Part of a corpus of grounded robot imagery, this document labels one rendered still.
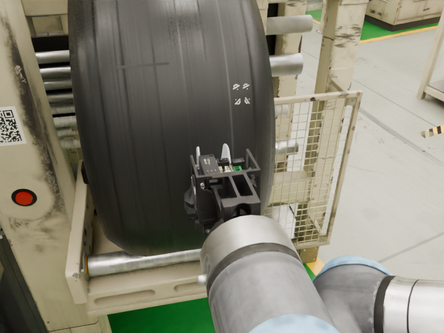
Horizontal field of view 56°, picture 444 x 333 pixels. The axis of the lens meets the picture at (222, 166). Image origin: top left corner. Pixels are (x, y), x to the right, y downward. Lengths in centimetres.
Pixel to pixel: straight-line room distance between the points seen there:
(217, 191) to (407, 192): 232
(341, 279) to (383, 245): 184
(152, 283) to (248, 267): 61
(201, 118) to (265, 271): 30
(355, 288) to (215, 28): 39
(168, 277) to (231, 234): 57
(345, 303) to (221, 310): 17
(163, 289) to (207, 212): 50
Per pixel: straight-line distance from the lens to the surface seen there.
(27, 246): 99
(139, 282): 94
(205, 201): 45
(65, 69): 118
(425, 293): 45
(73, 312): 116
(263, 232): 37
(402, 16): 539
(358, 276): 49
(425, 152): 313
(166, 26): 62
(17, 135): 82
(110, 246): 111
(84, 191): 105
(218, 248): 37
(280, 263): 34
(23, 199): 90
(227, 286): 34
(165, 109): 58
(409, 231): 245
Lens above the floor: 159
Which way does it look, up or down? 36 degrees down
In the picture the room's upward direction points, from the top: straight up
